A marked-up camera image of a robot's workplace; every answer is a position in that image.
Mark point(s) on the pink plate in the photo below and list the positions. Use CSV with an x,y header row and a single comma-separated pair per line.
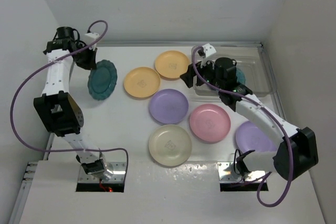
x,y
210,123

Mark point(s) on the teal ornate plate front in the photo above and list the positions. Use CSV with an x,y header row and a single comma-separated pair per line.
x,y
241,78

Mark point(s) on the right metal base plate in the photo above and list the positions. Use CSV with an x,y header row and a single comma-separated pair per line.
x,y
227,175

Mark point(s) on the clear plastic bin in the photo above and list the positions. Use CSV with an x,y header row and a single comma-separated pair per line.
x,y
255,64

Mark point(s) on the cream plate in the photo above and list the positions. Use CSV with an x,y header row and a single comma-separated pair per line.
x,y
170,145

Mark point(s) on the purple plate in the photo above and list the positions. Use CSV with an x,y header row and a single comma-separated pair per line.
x,y
169,106
249,137

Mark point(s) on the yellow plate back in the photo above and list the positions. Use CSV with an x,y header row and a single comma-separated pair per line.
x,y
171,64

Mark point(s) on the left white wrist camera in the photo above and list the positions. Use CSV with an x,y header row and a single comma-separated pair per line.
x,y
89,38

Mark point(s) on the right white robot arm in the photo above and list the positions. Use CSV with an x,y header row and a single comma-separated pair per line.
x,y
296,150

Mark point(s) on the teal ornate plate back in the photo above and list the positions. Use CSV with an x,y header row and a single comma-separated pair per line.
x,y
102,80

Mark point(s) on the yellow plate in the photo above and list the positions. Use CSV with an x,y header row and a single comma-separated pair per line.
x,y
142,82
171,64

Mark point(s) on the yellow plate left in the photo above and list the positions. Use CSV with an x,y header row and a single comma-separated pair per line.
x,y
142,82

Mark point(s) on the teal ornate plate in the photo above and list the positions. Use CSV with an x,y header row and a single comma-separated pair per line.
x,y
241,78
102,80

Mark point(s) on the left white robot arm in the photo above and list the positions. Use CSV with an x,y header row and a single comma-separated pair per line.
x,y
57,109

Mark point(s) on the purple plate centre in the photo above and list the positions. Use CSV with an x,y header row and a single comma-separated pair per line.
x,y
169,106

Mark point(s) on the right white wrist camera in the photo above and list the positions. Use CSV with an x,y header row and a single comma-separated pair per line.
x,y
206,52

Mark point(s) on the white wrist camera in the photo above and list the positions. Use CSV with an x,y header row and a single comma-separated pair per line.
x,y
89,38
206,52

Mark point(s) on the purple plate right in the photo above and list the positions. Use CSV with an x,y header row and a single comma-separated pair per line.
x,y
249,137

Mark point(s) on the metal base plate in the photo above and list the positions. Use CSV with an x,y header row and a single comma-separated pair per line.
x,y
114,174
227,175

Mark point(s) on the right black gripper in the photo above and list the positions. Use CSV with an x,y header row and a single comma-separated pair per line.
x,y
188,76

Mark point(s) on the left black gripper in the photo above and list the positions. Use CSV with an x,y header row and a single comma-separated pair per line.
x,y
91,63

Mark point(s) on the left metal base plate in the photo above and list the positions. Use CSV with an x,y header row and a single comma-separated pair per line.
x,y
114,174

